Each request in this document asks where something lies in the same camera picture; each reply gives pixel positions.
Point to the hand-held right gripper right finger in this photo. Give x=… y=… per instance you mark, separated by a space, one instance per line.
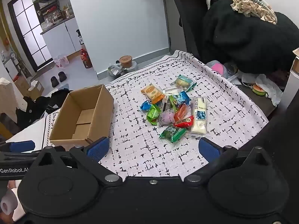
x=208 y=151

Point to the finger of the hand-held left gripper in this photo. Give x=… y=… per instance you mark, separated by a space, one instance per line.
x=22 y=146

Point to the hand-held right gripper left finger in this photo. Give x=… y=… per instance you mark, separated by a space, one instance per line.
x=98 y=148

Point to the long white snack packet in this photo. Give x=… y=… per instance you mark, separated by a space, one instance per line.
x=199 y=121

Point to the dark green snack packet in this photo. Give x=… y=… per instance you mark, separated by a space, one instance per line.
x=172 y=133

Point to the brown cardboard box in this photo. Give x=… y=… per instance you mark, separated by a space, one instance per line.
x=102 y=107

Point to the orange-red snack packet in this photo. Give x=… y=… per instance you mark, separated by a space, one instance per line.
x=182 y=112

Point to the teal pastry packet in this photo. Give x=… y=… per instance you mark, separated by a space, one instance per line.
x=184 y=82

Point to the orange rice cracker packet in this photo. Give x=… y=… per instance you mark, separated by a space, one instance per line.
x=151 y=92

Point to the black clothes pile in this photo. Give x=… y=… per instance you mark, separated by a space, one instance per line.
x=30 y=114

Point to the toilet paper roll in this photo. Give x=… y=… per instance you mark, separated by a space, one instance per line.
x=9 y=203

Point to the red snack packet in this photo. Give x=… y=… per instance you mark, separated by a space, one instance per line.
x=185 y=122

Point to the white printed tablecloth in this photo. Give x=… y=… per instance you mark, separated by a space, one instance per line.
x=144 y=149

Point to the white dotted cloth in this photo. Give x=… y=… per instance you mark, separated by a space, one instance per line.
x=9 y=93

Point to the open cardboard box with tissue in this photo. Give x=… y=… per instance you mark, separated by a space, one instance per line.
x=35 y=88

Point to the black bag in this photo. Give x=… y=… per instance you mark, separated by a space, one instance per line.
x=58 y=98

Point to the green and purple snack packet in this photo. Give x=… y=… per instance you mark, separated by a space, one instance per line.
x=174 y=101

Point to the small blue snack packet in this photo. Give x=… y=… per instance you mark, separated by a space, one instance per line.
x=145 y=105

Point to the light green snack packet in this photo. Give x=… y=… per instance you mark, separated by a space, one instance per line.
x=153 y=114

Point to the clear packet with white snack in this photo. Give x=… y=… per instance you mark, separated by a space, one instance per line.
x=171 y=91

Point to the watermelon slice toy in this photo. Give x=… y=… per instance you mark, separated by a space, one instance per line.
x=258 y=89

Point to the clear plastic bag with contents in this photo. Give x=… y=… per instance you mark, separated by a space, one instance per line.
x=115 y=70

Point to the pink and grey plush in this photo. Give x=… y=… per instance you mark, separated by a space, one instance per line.
x=218 y=68

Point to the white plastic bag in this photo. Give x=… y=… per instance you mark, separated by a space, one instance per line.
x=268 y=86

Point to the red oil bottle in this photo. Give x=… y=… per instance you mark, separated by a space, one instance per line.
x=86 y=59

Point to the jar with wooden lid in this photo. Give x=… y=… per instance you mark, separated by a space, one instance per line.
x=127 y=63

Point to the pink plastic bag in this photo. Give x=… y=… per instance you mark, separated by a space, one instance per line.
x=62 y=61

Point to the white kitchen base cabinet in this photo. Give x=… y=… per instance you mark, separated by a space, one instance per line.
x=58 y=39

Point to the dark framed glass door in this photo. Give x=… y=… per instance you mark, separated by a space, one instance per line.
x=30 y=28

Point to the black fleece jacket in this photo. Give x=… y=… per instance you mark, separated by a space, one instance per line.
x=245 y=35

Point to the tan cardboard carton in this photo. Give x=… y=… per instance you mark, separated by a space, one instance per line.
x=296 y=60

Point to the black chair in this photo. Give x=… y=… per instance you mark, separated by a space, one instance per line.
x=191 y=16

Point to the beige knit scarf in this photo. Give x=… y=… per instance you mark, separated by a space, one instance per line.
x=252 y=4

